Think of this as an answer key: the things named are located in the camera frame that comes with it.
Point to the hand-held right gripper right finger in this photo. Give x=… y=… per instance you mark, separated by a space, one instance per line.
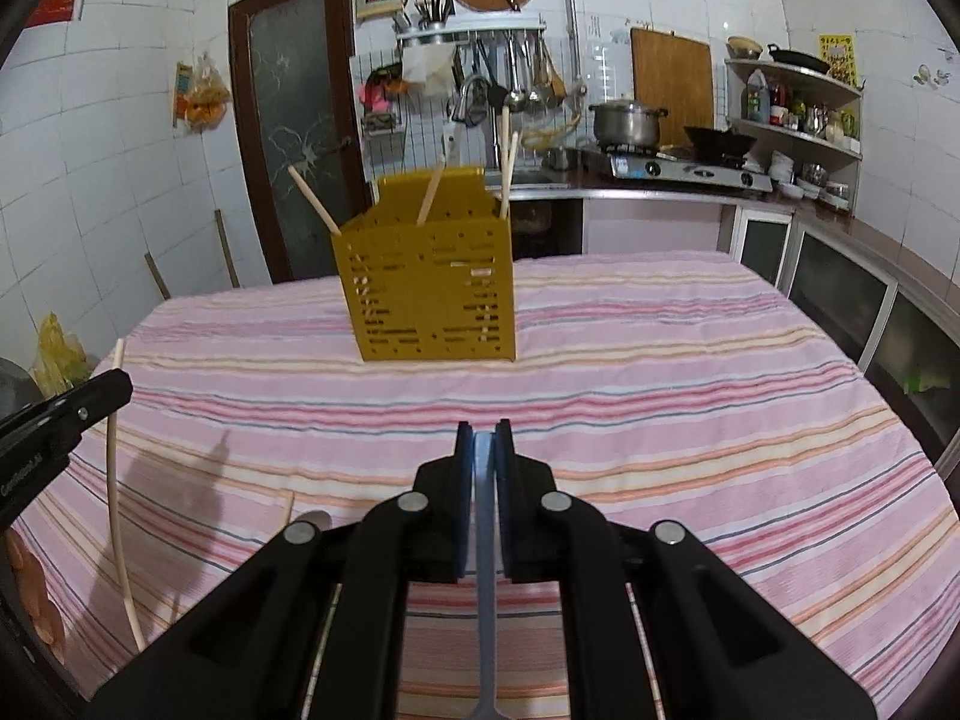
x=504 y=495

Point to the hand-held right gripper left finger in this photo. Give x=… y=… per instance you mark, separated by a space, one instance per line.
x=465 y=495

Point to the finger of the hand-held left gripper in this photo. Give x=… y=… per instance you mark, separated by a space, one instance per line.
x=75 y=405

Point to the wooden chopstick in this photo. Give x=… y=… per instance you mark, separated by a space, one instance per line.
x=289 y=508
x=503 y=165
x=116 y=510
x=431 y=191
x=311 y=199
x=513 y=154

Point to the blue-grey spoon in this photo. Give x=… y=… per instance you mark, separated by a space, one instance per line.
x=486 y=615

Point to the yellow perforated utensil holder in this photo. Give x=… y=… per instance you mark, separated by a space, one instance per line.
x=427 y=292

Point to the row of hanging kitchen utensils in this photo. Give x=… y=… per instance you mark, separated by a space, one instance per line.
x=525 y=75

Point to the person's left hand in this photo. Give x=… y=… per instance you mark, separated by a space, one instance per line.
x=26 y=585

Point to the yellow plastic bag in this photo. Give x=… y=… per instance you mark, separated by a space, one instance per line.
x=60 y=356

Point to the grey sack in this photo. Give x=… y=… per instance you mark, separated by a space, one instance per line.
x=15 y=390

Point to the leaning wooden stick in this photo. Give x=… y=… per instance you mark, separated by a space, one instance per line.
x=157 y=275
x=225 y=247

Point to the pink striped tablecloth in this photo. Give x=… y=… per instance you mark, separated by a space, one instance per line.
x=675 y=405

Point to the steel sink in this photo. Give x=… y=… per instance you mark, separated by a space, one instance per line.
x=532 y=180

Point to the hanging orange plastic bag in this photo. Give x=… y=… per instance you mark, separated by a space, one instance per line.
x=202 y=97

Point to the white dish soap bottle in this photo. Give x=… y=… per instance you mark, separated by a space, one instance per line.
x=450 y=144

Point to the dark wooden glass door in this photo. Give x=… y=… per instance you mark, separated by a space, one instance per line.
x=292 y=127

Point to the steel gas stove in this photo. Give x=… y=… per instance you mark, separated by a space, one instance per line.
x=690 y=174

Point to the steel cooking pot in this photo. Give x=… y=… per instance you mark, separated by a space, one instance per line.
x=626 y=124

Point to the kitchen counter cabinet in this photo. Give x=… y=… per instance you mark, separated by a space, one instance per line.
x=847 y=292

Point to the metal faucet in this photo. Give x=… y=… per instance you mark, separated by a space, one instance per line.
x=469 y=90

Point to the black wok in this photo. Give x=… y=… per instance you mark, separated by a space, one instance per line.
x=716 y=146

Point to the pink hanging cloth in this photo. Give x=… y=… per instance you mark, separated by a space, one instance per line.
x=379 y=90

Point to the white hanging cloth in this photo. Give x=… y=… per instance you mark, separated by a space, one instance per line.
x=427 y=67

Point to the rectangular wooden cutting board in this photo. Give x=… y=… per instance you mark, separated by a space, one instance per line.
x=671 y=82

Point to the cooking oil bottle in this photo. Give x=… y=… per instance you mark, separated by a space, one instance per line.
x=757 y=101

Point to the knife and chopstick caddy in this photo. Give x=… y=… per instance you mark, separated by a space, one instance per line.
x=433 y=7

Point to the ceramic bowl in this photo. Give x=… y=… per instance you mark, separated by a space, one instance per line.
x=744 y=49

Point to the black pan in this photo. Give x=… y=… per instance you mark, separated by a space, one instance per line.
x=799 y=60

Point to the metal wall rack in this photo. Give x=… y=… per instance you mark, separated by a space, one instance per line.
x=472 y=28

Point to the vertical wall pipe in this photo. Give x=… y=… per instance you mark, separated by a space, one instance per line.
x=570 y=7

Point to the white wall control box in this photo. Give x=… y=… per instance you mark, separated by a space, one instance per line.
x=379 y=0

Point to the corner wall shelf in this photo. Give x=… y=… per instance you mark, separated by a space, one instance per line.
x=810 y=82

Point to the yellow wall poster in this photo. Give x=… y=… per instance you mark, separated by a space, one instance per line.
x=838 y=60

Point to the wall hook stickers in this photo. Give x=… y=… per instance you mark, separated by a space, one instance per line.
x=930 y=75

